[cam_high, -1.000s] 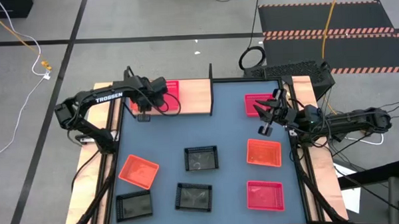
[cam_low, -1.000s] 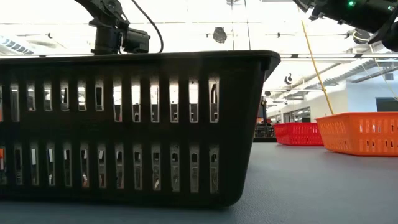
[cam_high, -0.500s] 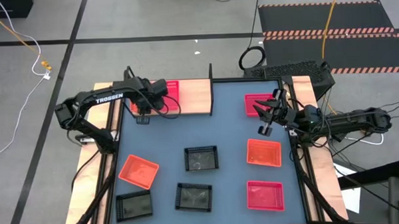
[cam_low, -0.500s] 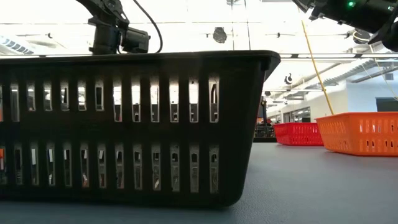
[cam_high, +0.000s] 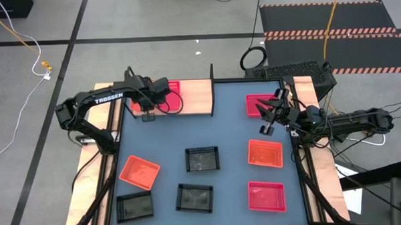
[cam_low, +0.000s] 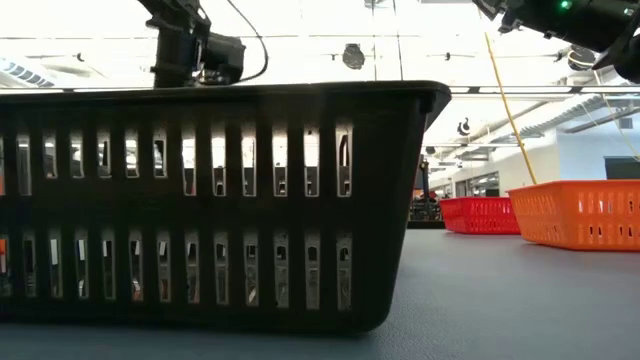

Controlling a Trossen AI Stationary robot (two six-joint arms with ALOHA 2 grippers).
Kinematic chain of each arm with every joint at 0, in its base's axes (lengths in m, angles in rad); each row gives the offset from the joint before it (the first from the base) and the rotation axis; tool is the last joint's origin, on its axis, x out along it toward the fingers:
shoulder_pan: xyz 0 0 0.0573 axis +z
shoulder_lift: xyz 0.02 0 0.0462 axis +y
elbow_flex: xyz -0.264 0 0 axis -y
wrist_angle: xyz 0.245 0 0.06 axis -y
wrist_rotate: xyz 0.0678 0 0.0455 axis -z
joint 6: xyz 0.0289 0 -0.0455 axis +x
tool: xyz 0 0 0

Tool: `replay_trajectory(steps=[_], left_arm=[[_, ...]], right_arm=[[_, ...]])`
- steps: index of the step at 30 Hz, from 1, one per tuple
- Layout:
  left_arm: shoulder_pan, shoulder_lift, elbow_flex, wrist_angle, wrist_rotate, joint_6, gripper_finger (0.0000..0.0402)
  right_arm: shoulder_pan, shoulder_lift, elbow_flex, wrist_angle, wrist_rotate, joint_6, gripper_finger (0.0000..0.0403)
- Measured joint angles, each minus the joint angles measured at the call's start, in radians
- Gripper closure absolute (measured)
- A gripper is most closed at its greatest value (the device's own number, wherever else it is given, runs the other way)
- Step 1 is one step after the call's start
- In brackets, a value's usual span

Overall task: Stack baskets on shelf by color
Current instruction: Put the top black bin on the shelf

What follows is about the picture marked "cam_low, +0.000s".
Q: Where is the orange slotted plastic basket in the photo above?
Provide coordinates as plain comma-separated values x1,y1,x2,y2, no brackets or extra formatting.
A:
507,179,640,252

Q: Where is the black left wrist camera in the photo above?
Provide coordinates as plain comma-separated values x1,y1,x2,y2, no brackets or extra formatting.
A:
202,32,247,85

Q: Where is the white ceiling vent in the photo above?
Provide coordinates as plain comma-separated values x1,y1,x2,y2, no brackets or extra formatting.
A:
0,57,56,89

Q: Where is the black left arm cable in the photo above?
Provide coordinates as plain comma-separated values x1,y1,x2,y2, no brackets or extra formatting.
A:
224,0,270,84

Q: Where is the black slotted plastic basket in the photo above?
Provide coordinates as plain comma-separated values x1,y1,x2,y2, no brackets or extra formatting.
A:
0,80,453,335

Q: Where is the yellow hanging cord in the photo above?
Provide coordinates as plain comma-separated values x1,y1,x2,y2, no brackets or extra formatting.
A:
483,32,539,185

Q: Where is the red slotted plastic basket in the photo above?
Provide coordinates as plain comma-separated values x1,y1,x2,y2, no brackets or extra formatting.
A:
438,196,521,236

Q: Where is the distant black equipment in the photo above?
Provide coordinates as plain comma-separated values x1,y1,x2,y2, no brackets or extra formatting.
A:
407,157,446,230

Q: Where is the dark wall screen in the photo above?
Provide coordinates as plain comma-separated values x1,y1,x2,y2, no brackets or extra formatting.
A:
603,155,640,180

